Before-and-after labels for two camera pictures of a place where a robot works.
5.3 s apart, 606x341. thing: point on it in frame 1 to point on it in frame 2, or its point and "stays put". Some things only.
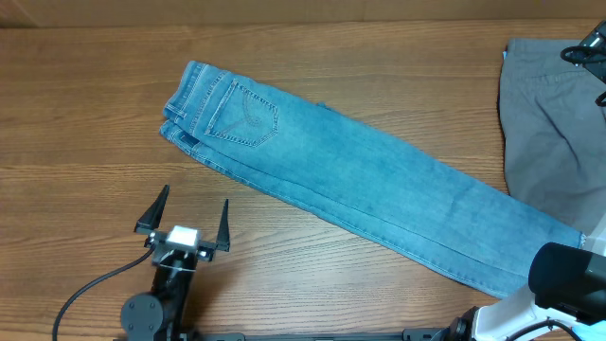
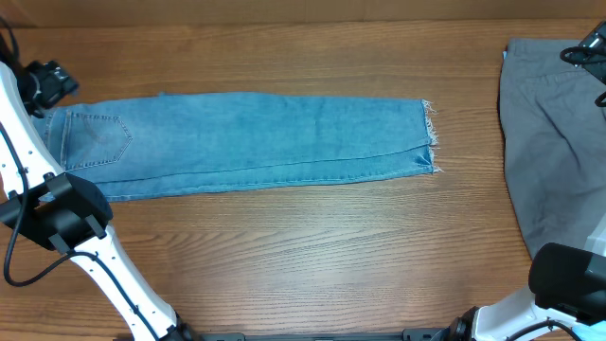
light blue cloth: [590, 332] stays put
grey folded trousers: [553, 131] stays put
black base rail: [436, 334] stays put
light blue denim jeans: [362, 180] to [172, 143]
